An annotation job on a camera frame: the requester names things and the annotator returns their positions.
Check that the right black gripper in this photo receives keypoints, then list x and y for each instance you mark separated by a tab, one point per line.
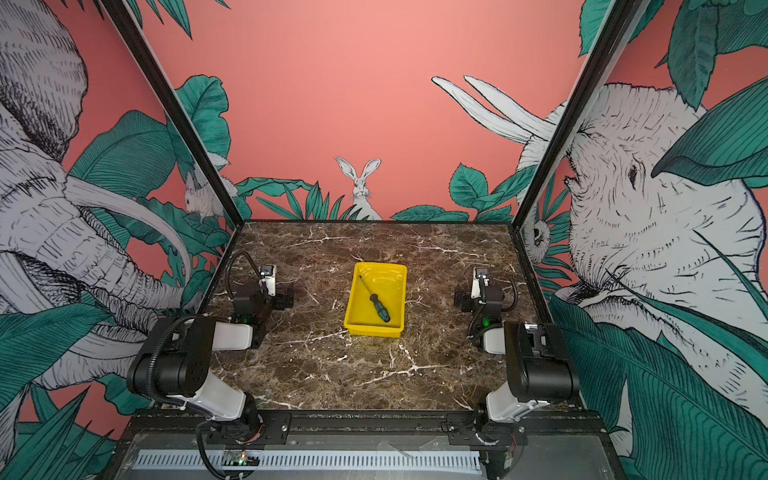
466	307

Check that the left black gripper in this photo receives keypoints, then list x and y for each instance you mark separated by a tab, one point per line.
278	302

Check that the green handled screwdriver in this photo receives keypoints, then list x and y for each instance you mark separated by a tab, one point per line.
381	310

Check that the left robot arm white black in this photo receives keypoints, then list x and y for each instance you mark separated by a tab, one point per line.
174	367

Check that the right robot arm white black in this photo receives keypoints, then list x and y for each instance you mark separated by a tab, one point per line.
538	367

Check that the yellow plastic bin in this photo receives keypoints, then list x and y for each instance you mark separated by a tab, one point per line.
388	281

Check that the small circuit board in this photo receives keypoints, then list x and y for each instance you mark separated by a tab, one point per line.
241	459

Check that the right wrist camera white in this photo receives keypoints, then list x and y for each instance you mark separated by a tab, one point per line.
480	281

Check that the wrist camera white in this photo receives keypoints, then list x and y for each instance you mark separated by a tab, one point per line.
480	281
267	274

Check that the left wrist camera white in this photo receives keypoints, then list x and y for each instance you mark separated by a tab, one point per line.
267	274

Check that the black mounting rail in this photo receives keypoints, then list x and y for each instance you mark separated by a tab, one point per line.
460	428

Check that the white slotted cable duct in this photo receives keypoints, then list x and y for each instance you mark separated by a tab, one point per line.
325	460

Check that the left black frame post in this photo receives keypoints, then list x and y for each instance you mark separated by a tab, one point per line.
122	19

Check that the black frame post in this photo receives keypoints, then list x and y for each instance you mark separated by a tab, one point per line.
614	35
122	19

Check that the right black frame post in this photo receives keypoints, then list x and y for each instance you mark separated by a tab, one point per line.
614	35

